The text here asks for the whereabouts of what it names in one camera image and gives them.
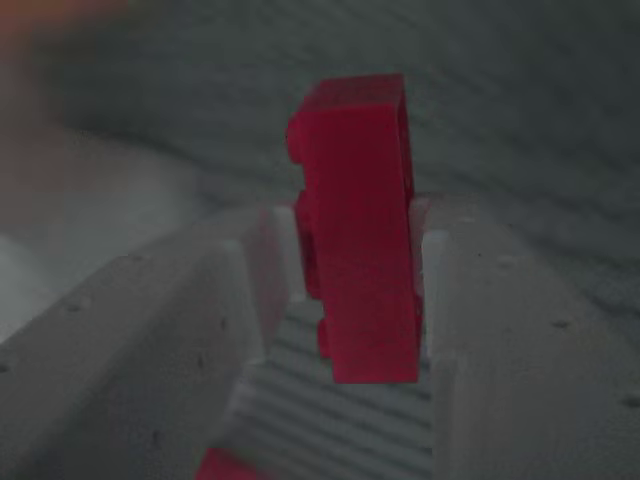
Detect grey studded Lego baseplate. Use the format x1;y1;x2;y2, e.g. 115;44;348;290
49;0;640;480

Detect red Lego brick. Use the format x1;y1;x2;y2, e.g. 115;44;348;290
284;73;425;386

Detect blurry dark red object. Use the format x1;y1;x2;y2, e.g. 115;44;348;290
194;446;274;480

